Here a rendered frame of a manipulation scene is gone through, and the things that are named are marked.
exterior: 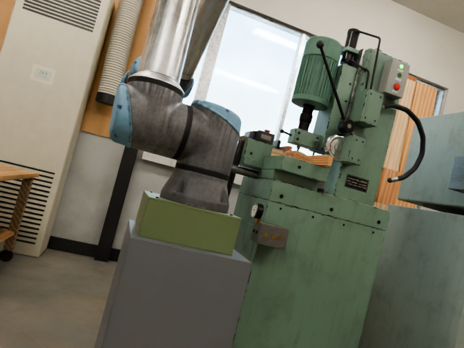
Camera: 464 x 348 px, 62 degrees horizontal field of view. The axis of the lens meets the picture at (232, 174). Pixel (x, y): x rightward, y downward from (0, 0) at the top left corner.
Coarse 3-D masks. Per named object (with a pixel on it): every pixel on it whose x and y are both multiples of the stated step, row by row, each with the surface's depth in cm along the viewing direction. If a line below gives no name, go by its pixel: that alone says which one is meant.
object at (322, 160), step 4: (312, 156) 164; (316, 156) 160; (320, 156) 157; (324, 156) 154; (328, 156) 151; (332, 156) 151; (312, 160) 163; (316, 160) 159; (320, 160) 156; (324, 160) 153; (328, 160) 150; (332, 160) 151; (320, 164) 155; (324, 164) 152; (328, 164) 150
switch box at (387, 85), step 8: (392, 64) 176; (400, 64) 177; (408, 64) 178; (384, 72) 179; (392, 72) 176; (400, 72) 177; (408, 72) 178; (384, 80) 178; (392, 80) 176; (384, 88) 176; (392, 88) 176; (400, 88) 177; (384, 96) 181; (392, 96) 178; (400, 96) 177
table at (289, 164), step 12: (276, 156) 161; (288, 156) 153; (252, 168) 188; (264, 168) 170; (276, 168) 157; (288, 168) 153; (300, 168) 155; (312, 168) 156; (324, 168) 157; (324, 180) 158
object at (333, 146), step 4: (332, 136) 173; (336, 136) 173; (340, 136) 173; (344, 136) 174; (328, 140) 172; (332, 140) 172; (336, 140) 173; (340, 140) 174; (344, 140) 174; (328, 144) 172; (332, 144) 173; (336, 144) 173; (340, 144) 173; (328, 148) 172; (332, 148) 173; (336, 148) 173; (340, 148) 173; (328, 152) 172; (332, 152) 173; (336, 152) 173; (340, 152) 174; (336, 156) 173; (336, 160) 174
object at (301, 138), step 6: (294, 132) 179; (300, 132) 179; (306, 132) 180; (288, 138) 185; (294, 138) 179; (300, 138) 179; (306, 138) 180; (312, 138) 181; (318, 138) 182; (294, 144) 184; (300, 144) 180; (306, 144) 180; (312, 144) 181; (318, 144) 182; (312, 150) 187
